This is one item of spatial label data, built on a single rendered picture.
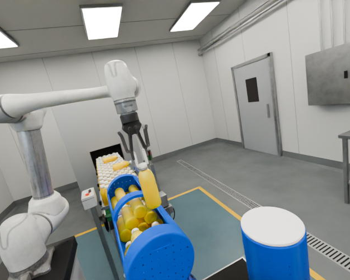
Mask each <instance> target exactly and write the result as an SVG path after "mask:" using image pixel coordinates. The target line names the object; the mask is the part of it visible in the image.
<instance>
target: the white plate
mask: <svg viewBox="0 0 350 280"><path fill-rule="evenodd" d="M241 227H242V229H243V231H244V233H245V234H246V235H247V236H248V237H249V238H251V239H252V240H254V241H256V242H258V243H260V244H263V245H267V246H272V247H286V246H291V245H293V244H296V243H298V242H299V241H300V240H301V239H302V238H303V237H304V235H305V227H304V224H303V222H302V221H301V220H300V219H299V218H298V217H297V216H296V215H295V214H293V213H291V212H289V211H287V210H285V209H281V208H277V207H258V208H254V209H252V210H250V211H248V212H246V213H245V214H244V215H243V217H242V219H241Z"/></svg>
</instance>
